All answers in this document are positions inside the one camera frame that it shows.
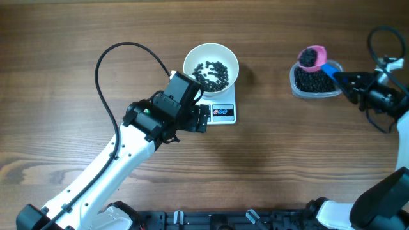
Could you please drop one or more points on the black beans in scoop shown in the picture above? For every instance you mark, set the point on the black beans in scoop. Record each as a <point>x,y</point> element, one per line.
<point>308,58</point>

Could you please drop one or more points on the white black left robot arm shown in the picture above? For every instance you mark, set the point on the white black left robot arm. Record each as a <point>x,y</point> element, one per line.
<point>146,125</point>

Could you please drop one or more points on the black beans in bowl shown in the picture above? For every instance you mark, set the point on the black beans in bowl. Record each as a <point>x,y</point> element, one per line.
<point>212,75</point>

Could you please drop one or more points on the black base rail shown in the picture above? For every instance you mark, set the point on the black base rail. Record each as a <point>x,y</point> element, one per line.
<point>119,215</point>

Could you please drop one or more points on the white digital kitchen scale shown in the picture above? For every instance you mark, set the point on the white digital kitchen scale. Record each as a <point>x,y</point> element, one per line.
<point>221,106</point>

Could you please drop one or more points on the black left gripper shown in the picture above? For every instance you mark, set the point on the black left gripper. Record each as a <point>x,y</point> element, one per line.
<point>200,118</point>

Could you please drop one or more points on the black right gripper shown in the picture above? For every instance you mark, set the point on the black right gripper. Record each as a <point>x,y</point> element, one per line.
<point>356,88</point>

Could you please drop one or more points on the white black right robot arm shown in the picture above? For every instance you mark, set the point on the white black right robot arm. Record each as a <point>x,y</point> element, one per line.
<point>380,207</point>

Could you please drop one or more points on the clear plastic container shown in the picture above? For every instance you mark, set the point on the clear plastic container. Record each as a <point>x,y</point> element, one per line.
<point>298,93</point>

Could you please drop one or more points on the white bowl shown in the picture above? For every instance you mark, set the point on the white bowl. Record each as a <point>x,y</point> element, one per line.
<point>212,52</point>

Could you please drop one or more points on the pink scoop blue handle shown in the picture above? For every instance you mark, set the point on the pink scoop blue handle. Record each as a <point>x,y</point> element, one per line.
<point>321,62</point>

